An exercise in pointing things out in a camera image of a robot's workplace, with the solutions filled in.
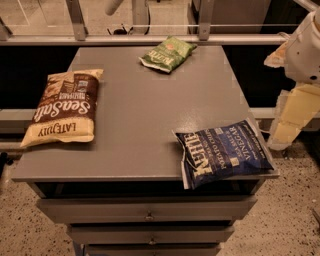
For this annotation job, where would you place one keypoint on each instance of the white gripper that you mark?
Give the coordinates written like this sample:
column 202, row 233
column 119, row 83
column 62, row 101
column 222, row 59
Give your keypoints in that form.
column 304, row 60

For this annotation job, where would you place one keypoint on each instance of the brown Sea Salt chip bag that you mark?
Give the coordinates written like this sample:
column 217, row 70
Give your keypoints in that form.
column 67, row 108

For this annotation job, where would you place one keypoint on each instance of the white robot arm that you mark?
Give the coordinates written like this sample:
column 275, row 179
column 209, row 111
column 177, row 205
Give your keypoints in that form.
column 315, row 20

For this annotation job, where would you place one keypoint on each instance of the blue Kettle chip bag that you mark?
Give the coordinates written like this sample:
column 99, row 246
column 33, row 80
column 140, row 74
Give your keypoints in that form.
column 218, row 153

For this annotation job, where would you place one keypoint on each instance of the green Kettle chip bag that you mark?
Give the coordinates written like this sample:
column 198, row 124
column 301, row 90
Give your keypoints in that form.
column 168, row 55

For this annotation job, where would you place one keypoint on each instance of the grey drawer cabinet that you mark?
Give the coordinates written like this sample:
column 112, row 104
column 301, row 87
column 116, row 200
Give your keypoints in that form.
column 122, row 194

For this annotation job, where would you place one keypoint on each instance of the metal window rail frame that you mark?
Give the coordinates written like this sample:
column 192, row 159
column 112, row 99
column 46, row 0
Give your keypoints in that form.
column 83, row 22

